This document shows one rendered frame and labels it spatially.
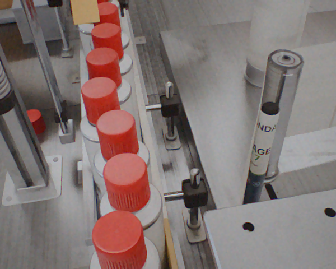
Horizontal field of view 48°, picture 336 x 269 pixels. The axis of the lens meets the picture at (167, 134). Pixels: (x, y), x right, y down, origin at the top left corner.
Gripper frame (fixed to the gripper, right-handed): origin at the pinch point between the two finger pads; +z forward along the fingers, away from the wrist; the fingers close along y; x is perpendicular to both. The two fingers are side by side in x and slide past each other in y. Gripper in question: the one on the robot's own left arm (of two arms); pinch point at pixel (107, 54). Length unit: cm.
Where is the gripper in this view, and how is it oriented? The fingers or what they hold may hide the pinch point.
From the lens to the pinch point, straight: 68.6
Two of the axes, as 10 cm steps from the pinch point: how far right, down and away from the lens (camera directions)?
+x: -1.1, -1.1, 9.9
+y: 9.8, -1.6, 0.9
